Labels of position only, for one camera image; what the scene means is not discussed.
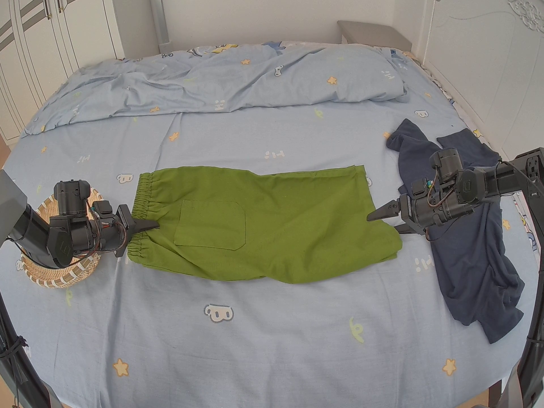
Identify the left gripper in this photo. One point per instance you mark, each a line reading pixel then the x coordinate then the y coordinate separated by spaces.
pixel 123 227

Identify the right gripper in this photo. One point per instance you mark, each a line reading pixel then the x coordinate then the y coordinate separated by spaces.
pixel 420 213

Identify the green shorts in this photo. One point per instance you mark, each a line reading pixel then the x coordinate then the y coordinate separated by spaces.
pixel 297 223

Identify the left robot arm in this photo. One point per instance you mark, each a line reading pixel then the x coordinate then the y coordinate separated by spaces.
pixel 63 238

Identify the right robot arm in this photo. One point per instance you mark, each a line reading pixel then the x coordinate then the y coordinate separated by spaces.
pixel 501 183

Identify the dark blue garment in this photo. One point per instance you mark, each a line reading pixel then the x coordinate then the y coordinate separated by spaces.
pixel 471 261

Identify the round woven basket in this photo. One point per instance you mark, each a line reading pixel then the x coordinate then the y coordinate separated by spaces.
pixel 55 276

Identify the bed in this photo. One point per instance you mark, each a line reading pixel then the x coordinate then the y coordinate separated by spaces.
pixel 272 338

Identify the pale blue quilt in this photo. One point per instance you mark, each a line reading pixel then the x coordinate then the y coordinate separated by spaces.
pixel 204 83

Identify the grey bedside table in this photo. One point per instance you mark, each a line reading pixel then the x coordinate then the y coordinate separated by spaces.
pixel 374 34

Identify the white wardrobe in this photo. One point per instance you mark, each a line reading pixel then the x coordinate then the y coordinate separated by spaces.
pixel 51 36

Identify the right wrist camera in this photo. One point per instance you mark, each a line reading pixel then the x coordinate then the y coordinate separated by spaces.
pixel 420 187

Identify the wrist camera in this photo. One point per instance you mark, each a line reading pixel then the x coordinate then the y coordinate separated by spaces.
pixel 420 187
pixel 103 211

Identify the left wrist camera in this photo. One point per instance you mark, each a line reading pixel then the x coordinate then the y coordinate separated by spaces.
pixel 103 211

